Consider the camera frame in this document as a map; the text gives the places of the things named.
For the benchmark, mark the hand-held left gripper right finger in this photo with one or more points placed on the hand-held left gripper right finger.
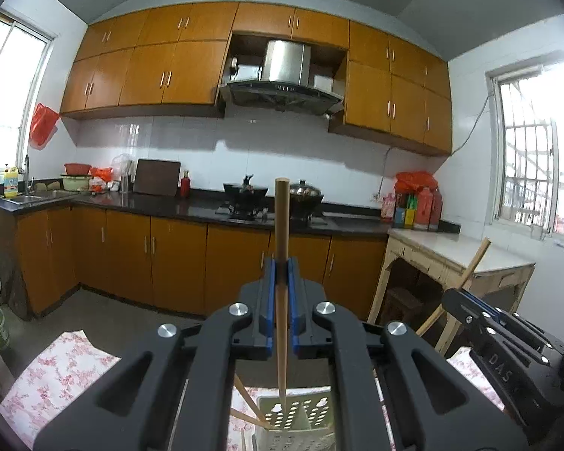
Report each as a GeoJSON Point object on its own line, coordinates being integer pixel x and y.
{"type": "Point", "coordinates": [296, 305]}

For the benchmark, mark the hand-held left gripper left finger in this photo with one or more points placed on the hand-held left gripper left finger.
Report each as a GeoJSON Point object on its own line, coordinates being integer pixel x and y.
{"type": "Point", "coordinates": [269, 300]}

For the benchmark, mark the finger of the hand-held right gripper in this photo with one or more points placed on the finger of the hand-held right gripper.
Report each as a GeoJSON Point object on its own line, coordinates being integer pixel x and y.
{"type": "Point", "coordinates": [512, 331]}
{"type": "Point", "coordinates": [460, 307]}

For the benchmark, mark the long wooden chopstick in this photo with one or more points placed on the long wooden chopstick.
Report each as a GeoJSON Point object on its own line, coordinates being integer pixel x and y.
{"type": "Point", "coordinates": [475, 262]}
{"type": "Point", "coordinates": [250, 404]}
{"type": "Point", "coordinates": [282, 225]}
{"type": "Point", "coordinates": [244, 417]}

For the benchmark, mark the green perforated utensil holder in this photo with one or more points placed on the green perforated utensil holder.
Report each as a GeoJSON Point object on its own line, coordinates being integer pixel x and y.
{"type": "Point", "coordinates": [301, 417]}

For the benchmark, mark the cream worn side table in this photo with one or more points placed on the cream worn side table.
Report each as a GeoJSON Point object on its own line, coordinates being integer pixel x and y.
{"type": "Point", "coordinates": [451, 253]}

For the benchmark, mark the gas stove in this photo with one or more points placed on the gas stove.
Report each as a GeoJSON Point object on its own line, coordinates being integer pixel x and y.
{"type": "Point", "coordinates": [244, 216]}

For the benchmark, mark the green and yellow carton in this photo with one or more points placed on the green and yellow carton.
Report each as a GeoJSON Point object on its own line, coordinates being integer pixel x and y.
{"type": "Point", "coordinates": [404, 213]}

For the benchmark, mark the black wok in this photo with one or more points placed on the black wok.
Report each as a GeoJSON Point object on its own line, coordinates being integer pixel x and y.
{"type": "Point", "coordinates": [244, 192]}

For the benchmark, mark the black pot with lid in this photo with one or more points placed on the black pot with lid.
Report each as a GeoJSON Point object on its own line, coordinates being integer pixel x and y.
{"type": "Point", "coordinates": [308, 195]}

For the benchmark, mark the pink seasoning packet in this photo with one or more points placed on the pink seasoning packet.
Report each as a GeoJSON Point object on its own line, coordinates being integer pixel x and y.
{"type": "Point", "coordinates": [387, 206]}

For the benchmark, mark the red bag over bottles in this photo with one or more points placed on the red bag over bottles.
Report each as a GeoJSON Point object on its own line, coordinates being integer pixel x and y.
{"type": "Point", "coordinates": [416, 181]}

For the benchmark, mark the black kitchen countertop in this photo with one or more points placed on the black kitchen countertop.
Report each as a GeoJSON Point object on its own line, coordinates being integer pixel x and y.
{"type": "Point", "coordinates": [169, 204]}

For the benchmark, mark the wooden base cabinets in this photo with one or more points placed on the wooden base cabinets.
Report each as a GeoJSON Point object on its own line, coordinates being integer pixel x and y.
{"type": "Point", "coordinates": [122, 253]}

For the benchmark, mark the barred window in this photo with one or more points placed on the barred window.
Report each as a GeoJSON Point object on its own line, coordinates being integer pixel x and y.
{"type": "Point", "coordinates": [531, 159]}

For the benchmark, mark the dark wooden cutting board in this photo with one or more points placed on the dark wooden cutting board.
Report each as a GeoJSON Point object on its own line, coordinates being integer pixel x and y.
{"type": "Point", "coordinates": [156, 177]}

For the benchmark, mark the steel knife holder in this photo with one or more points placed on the steel knife holder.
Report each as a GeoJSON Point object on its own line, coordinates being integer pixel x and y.
{"type": "Point", "coordinates": [126, 183]}

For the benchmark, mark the white plastic bag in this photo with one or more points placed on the white plastic bag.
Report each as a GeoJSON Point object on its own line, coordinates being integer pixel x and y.
{"type": "Point", "coordinates": [120, 164]}

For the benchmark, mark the orange plastic bag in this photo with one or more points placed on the orange plastic bag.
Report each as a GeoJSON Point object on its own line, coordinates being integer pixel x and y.
{"type": "Point", "coordinates": [101, 176]}

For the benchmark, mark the green basin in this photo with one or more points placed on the green basin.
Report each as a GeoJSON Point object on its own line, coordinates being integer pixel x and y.
{"type": "Point", "coordinates": [75, 182]}

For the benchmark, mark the floral pink tablecloth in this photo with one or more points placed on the floral pink tablecloth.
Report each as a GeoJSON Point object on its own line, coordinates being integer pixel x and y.
{"type": "Point", "coordinates": [51, 376]}

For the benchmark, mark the red basin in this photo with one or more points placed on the red basin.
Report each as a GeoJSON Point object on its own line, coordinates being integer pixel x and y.
{"type": "Point", "coordinates": [77, 168]}

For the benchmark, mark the steel range hood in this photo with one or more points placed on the steel range hood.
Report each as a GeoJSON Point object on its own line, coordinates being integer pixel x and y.
{"type": "Point", "coordinates": [284, 63]}

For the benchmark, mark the steel kitchen sink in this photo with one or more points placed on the steel kitchen sink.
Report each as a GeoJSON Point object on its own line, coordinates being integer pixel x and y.
{"type": "Point", "coordinates": [37, 197]}

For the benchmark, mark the sink faucet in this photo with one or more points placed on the sink faucet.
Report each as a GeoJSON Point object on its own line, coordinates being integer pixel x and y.
{"type": "Point", "coordinates": [28, 174]}

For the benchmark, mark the yellow detergent bottle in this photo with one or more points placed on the yellow detergent bottle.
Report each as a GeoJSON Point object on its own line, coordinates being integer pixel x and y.
{"type": "Point", "coordinates": [11, 184]}

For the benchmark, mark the hanging red plastic bag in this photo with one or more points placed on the hanging red plastic bag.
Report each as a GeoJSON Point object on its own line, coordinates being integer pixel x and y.
{"type": "Point", "coordinates": [43, 124]}

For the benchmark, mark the sliding window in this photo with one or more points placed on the sliding window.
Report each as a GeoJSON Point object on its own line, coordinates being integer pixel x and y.
{"type": "Point", "coordinates": [14, 94]}

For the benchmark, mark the wooden wall cabinets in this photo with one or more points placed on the wooden wall cabinets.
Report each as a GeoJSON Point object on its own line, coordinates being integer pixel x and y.
{"type": "Point", "coordinates": [145, 75]}

